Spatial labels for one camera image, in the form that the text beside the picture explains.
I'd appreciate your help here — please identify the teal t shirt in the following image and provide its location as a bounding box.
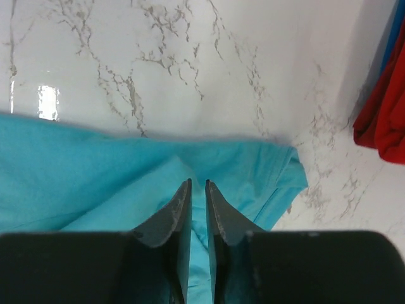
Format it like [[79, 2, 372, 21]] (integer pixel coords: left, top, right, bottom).
[[1, 114, 308, 303]]

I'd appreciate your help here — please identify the folded red t shirt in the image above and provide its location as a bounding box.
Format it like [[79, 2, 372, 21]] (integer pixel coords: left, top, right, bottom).
[[353, 25, 404, 165]]

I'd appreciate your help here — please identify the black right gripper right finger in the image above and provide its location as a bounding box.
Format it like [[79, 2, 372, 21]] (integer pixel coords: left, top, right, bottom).
[[205, 181, 404, 303]]

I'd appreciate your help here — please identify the folded blue t shirt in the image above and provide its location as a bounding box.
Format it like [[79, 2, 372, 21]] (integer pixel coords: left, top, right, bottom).
[[380, 0, 404, 74]]

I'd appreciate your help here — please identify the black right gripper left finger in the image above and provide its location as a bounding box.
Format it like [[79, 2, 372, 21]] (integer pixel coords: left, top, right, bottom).
[[1, 180, 192, 303]]

